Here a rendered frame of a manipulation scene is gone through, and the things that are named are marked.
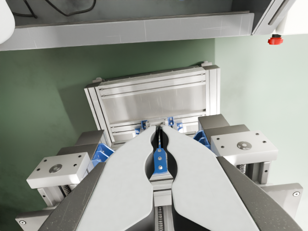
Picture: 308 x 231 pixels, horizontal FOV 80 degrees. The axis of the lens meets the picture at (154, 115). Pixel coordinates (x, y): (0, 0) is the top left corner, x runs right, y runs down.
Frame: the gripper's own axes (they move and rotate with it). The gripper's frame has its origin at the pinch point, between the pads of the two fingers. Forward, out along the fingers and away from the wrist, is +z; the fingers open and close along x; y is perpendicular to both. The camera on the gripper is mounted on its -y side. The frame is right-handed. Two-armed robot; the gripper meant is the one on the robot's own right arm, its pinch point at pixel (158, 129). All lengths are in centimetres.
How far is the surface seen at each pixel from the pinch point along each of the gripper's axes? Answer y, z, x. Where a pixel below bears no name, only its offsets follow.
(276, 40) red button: 0, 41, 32
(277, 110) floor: 63, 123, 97
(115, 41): -3.5, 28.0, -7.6
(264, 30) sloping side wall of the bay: -3.9, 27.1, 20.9
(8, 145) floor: 85, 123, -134
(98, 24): -6.8, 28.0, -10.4
